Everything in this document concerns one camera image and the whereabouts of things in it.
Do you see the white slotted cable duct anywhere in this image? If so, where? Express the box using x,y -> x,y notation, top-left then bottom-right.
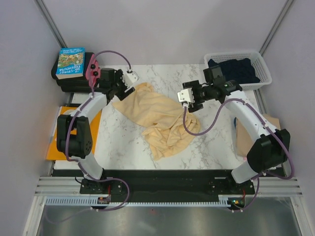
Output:
45,196 -> 245,207

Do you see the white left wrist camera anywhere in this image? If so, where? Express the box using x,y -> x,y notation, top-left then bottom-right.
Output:
122,71 -> 139,92

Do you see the yellow t-shirt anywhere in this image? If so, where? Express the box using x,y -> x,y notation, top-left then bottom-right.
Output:
113,83 -> 201,161

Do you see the orange board with black border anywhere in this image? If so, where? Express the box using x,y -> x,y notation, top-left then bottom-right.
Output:
45,105 -> 103,161

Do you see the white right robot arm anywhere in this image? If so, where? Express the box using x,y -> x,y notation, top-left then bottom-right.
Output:
177,66 -> 294,194

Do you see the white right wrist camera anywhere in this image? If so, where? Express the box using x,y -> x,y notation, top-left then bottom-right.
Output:
177,88 -> 195,104

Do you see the white plastic basket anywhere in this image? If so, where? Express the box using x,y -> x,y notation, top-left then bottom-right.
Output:
204,50 -> 272,90

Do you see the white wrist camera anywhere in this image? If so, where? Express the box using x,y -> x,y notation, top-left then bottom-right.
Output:
122,71 -> 139,92
177,88 -> 195,104

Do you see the blue illustrated book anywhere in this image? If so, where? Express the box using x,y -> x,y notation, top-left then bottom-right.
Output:
56,47 -> 85,80

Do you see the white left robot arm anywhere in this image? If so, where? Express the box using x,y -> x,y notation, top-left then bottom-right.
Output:
57,68 -> 128,193

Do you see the navy t-shirt in basket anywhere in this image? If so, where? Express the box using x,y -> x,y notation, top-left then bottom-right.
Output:
208,58 -> 260,84

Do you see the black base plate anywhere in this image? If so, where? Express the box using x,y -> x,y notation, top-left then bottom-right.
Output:
50,169 -> 256,205

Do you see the folded beige t-shirt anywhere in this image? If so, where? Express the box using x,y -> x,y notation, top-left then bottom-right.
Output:
235,113 -> 281,158

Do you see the pink and black case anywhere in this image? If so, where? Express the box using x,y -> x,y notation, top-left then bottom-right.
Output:
51,52 -> 100,93

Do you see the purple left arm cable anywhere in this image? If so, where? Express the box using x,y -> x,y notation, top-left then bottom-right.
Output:
44,50 -> 132,223

